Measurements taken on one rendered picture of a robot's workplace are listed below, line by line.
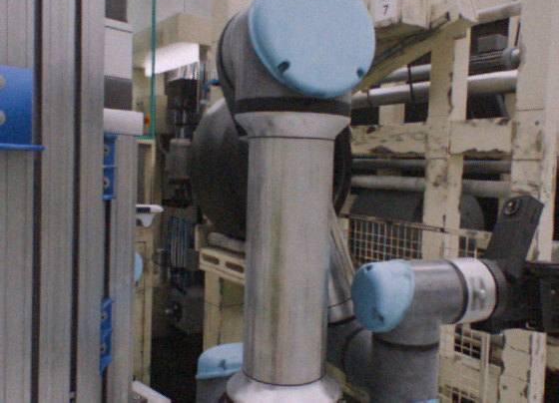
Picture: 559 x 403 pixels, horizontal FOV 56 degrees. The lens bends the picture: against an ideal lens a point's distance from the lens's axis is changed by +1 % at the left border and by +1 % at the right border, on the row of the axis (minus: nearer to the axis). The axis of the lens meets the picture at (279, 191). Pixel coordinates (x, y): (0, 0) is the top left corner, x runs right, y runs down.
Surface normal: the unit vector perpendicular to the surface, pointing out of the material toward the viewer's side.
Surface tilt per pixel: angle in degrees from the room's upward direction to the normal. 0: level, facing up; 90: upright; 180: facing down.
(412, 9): 90
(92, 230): 90
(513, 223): 60
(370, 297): 90
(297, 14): 82
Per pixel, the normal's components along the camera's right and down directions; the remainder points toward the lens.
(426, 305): 0.36, 0.06
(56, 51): 0.73, 0.06
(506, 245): -0.83, -0.51
